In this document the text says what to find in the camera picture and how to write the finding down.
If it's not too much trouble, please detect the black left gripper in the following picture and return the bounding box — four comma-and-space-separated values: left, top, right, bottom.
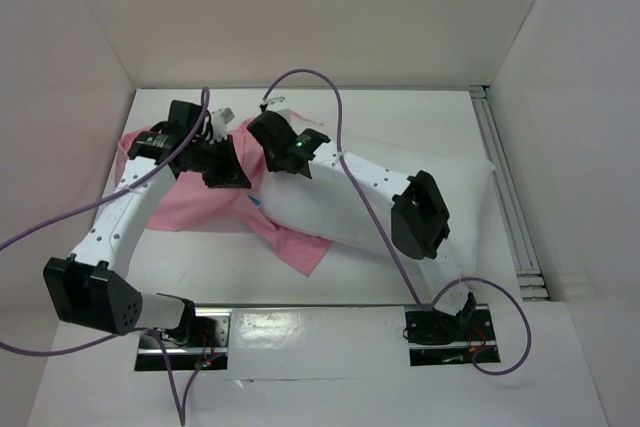
185, 134, 250, 190

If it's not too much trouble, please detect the pink satin pillowcase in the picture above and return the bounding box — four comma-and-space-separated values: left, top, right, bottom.
147, 118, 332, 276

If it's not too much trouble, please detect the white pillow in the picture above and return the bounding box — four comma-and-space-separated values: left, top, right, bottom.
259, 139, 494, 292

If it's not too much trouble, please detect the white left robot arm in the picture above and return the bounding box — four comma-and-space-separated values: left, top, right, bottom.
43, 100, 251, 346

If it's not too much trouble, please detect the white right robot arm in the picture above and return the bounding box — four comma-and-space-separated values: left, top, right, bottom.
247, 111, 475, 339

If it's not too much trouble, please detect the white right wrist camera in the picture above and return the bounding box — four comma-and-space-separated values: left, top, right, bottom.
259, 96, 291, 121

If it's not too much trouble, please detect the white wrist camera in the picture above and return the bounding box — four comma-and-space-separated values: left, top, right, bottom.
259, 96, 291, 121
209, 108, 235, 143

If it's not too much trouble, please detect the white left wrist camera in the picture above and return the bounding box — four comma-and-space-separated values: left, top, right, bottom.
209, 108, 235, 143

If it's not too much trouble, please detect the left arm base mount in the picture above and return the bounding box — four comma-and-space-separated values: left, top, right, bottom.
134, 307, 232, 372

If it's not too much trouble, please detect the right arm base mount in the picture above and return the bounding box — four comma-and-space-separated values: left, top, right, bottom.
402, 305, 501, 367

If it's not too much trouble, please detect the aluminium frame rail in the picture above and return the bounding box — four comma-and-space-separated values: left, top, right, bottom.
469, 86, 551, 302

